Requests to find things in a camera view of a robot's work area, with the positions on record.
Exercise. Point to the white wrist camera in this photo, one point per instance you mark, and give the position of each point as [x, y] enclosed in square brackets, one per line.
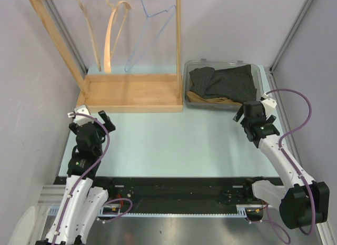
[81, 115]
[269, 104]

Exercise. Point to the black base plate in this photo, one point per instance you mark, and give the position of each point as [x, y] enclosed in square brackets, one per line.
[179, 195]

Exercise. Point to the white slotted cable duct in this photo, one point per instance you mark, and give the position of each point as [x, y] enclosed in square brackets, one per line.
[240, 212]

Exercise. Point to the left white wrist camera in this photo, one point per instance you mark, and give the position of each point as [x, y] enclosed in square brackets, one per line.
[81, 115]

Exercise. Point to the clear plastic bin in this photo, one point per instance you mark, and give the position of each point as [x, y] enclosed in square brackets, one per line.
[191, 65]

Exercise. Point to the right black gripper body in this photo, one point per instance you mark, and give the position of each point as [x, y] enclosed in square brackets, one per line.
[244, 124]

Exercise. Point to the left aluminium frame post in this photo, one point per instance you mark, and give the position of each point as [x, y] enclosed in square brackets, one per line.
[65, 34]

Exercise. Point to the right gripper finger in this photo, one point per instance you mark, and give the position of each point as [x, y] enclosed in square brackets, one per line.
[270, 120]
[238, 116]

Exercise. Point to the right aluminium frame post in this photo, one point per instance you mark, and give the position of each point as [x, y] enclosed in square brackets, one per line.
[294, 28]

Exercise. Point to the wooden clothes rack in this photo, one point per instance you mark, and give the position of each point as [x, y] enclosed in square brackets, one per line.
[143, 93]

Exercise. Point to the aluminium frame post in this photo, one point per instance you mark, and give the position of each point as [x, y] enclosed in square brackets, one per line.
[65, 34]
[294, 28]

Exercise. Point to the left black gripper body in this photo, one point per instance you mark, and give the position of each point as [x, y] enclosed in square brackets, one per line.
[101, 133]

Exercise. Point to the blue wire hanger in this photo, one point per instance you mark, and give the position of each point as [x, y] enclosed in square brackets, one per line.
[146, 40]

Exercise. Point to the light wooden hanger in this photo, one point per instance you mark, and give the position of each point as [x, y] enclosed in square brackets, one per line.
[108, 50]

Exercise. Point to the dark grey dotted skirt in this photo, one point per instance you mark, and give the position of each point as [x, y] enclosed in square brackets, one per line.
[235, 83]

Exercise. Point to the tan cloth garment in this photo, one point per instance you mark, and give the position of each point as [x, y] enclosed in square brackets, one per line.
[193, 97]

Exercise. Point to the white rounded object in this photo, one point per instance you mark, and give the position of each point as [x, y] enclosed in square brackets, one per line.
[24, 228]

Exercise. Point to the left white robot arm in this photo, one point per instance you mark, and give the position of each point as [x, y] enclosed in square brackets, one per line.
[84, 192]

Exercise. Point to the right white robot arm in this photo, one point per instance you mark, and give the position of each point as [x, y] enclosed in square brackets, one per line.
[302, 201]

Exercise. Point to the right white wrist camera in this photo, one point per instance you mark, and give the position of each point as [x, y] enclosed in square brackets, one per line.
[269, 104]

